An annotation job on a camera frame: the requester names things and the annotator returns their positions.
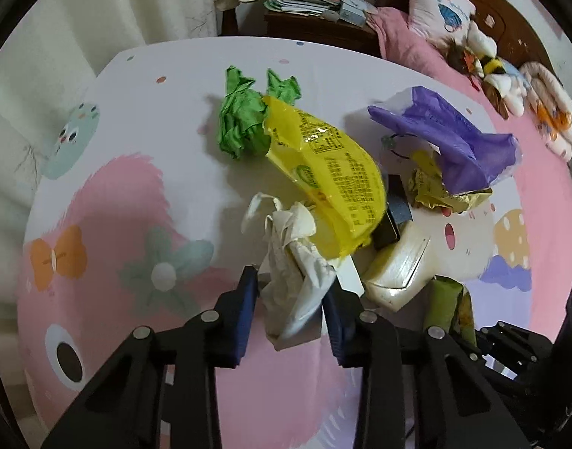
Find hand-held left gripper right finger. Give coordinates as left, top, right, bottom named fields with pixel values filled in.
left=322, top=285, right=532, bottom=449

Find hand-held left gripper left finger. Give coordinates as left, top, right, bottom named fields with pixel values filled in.
left=40, top=266, right=259, bottom=449

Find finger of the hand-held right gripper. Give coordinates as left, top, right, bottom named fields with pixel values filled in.
left=475, top=320, right=553, bottom=361

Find white tissue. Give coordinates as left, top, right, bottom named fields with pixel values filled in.
left=241, top=192, right=338, bottom=342

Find green foil wrapper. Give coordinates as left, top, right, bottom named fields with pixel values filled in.
left=424, top=276, right=478, bottom=337

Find yellow-green paper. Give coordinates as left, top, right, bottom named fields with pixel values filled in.
left=405, top=150, right=493, bottom=213

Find green paper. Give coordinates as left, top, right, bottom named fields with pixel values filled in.
left=217, top=66, right=302, bottom=161

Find cream and green box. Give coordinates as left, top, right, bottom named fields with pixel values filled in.
left=363, top=174, right=439, bottom=313

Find yellow plastic wrapper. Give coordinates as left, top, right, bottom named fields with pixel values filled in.
left=262, top=94, right=389, bottom=260

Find printed cartoon tablecloth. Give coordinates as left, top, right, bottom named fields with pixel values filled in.
left=17, top=35, right=572, bottom=449

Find purple plastic bag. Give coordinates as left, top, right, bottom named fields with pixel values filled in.
left=368, top=85, right=523, bottom=197

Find white and blue plush toy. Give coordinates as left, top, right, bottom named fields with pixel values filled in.
left=485, top=63, right=530, bottom=117

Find striped bee plush toy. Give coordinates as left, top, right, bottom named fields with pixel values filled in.
left=478, top=54, right=509, bottom=80

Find plush toy animals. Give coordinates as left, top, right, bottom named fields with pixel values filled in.
left=442, top=37, right=486, bottom=87

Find white dog plush toy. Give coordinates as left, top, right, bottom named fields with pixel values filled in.
left=465, top=21, right=498, bottom=57

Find dark wooden nightstand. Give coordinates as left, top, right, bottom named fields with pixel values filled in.
left=220, top=4, right=384, bottom=59

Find light blue box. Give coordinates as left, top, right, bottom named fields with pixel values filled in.
left=337, top=0, right=379, bottom=28

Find dark wooden headboard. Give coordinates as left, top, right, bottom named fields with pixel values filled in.
left=377, top=0, right=556, bottom=73

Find white printed pillow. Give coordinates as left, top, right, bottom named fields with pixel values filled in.
left=407, top=0, right=478, bottom=48

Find cream leaf print curtain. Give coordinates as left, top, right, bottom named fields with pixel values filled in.
left=0, top=0, right=221, bottom=291

